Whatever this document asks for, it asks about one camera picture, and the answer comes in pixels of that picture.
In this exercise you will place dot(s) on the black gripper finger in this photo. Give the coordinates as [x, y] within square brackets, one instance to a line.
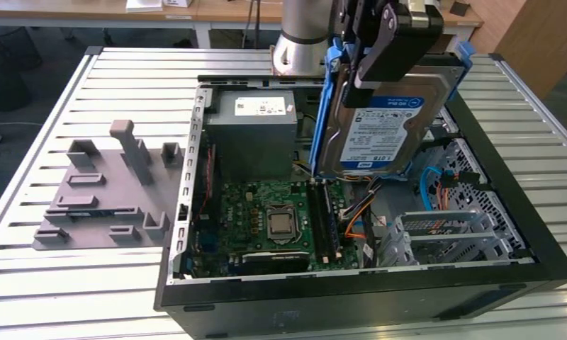
[392, 49]
[361, 25]

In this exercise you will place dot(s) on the hard disk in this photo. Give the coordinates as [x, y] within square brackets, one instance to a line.
[383, 141]

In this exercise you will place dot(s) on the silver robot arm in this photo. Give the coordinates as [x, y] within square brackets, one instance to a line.
[301, 53]

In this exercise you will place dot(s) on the metal disk bay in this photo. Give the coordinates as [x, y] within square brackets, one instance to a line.
[453, 237]

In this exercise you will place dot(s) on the dark brown block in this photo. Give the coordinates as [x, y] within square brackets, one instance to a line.
[459, 8]

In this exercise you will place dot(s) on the metal optical drive cage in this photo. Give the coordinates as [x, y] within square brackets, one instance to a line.
[445, 124]

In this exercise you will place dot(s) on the white box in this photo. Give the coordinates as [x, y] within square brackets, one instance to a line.
[144, 5]
[174, 3]

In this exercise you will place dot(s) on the grey power supply unit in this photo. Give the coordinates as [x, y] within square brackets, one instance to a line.
[249, 148]

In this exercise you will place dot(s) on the RAM stick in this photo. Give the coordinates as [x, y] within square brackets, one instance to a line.
[332, 219]

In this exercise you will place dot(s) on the black CPU socket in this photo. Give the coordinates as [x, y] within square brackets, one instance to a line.
[280, 207]

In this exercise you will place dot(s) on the silver CPU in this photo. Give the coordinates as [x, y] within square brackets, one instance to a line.
[280, 225]

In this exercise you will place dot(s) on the wooden desk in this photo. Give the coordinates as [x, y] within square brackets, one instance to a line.
[98, 16]

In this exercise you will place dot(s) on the green motherboard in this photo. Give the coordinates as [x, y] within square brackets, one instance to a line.
[240, 212]

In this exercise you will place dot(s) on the black graphics card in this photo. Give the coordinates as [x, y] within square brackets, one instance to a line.
[273, 262]

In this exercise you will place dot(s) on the black PC case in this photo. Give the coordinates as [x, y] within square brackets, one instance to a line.
[359, 294]

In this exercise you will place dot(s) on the black office chair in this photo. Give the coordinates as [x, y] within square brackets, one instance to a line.
[9, 71]

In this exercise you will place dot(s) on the grey parts rack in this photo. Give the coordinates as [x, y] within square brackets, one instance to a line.
[98, 219]

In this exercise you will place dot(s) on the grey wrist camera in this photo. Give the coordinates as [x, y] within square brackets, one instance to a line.
[423, 4]

